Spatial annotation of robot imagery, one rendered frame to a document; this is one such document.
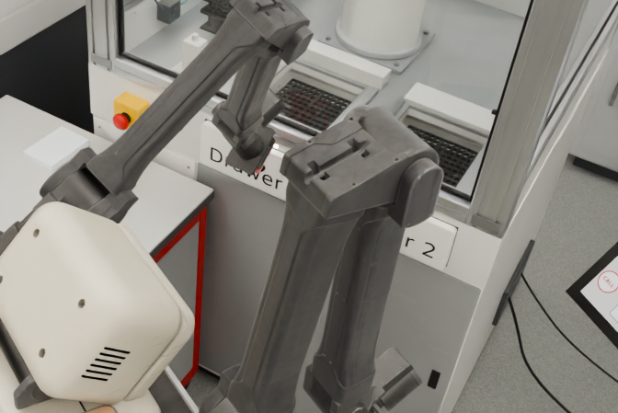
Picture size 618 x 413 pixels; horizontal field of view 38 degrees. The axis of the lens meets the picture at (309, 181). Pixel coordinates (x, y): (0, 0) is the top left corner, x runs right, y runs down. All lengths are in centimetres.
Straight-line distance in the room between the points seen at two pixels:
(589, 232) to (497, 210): 168
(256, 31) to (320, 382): 47
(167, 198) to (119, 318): 107
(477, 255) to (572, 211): 167
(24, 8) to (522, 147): 136
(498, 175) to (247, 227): 67
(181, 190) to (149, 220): 12
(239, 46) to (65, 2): 140
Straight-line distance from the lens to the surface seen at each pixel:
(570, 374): 291
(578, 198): 355
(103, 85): 213
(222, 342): 245
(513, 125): 164
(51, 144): 216
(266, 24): 120
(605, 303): 168
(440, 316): 199
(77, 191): 127
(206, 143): 200
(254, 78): 141
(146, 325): 100
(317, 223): 80
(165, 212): 199
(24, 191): 207
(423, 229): 182
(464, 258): 185
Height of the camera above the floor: 211
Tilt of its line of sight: 40 degrees down
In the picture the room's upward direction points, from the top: 8 degrees clockwise
